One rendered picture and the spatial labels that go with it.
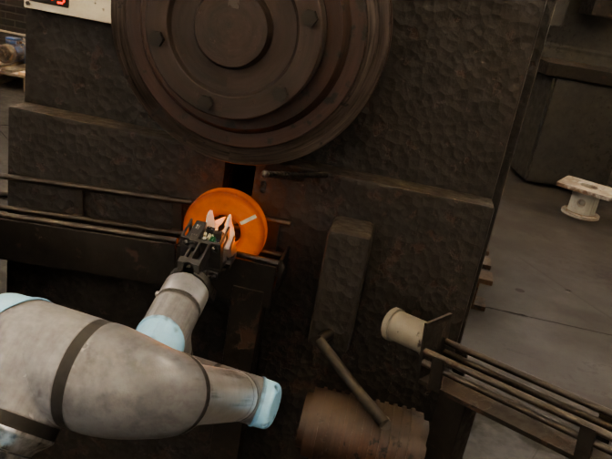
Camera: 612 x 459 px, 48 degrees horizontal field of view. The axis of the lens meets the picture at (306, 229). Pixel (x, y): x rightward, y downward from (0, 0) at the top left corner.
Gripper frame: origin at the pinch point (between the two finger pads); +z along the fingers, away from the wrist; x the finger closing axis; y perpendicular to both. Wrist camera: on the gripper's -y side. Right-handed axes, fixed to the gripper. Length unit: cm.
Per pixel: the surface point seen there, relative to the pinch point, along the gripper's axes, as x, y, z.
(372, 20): -20.4, 40.2, 9.2
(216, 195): 2.1, 5.8, 1.0
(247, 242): -4.9, -1.8, -1.4
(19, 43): 272, -160, 353
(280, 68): -8.3, 33.9, -0.7
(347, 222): -22.4, 4.5, 2.9
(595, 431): -63, 5, -32
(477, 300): -76, -118, 128
